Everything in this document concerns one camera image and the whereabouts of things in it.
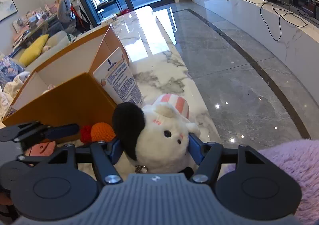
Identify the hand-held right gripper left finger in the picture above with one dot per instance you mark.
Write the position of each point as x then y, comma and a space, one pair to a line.
116, 151

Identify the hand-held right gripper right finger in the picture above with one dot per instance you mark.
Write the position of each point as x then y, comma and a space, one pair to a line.
197, 149

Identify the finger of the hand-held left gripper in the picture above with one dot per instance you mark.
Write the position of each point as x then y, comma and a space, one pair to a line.
62, 131
37, 159

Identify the orange cardboard box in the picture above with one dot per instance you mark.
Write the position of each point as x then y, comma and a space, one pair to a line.
62, 98

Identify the red crochet ball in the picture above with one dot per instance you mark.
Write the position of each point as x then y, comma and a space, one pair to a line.
86, 135

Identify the orange crochet ball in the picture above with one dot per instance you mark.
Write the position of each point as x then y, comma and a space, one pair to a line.
102, 131

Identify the pink striped cup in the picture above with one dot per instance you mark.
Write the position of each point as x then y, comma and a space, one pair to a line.
174, 105

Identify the white printed blanket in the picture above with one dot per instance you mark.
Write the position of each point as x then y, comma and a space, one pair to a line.
12, 90

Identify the white lotion tube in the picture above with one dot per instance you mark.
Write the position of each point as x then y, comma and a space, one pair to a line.
119, 78

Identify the blue floral pillow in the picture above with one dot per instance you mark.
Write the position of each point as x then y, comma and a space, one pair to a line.
10, 70

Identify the yellow pillow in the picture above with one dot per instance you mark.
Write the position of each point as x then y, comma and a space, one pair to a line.
33, 49

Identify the grey sofa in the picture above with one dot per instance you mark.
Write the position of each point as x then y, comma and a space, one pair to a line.
58, 40

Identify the purple fuzzy cloth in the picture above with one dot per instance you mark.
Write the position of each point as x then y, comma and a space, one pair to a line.
294, 165

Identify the cluttered desk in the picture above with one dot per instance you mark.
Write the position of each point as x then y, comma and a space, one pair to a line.
32, 22

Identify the small white box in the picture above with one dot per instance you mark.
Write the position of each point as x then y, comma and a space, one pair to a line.
109, 20

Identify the red toy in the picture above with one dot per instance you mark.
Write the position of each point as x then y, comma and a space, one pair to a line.
124, 11

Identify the framed wall painting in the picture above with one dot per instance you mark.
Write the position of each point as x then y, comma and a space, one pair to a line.
6, 1

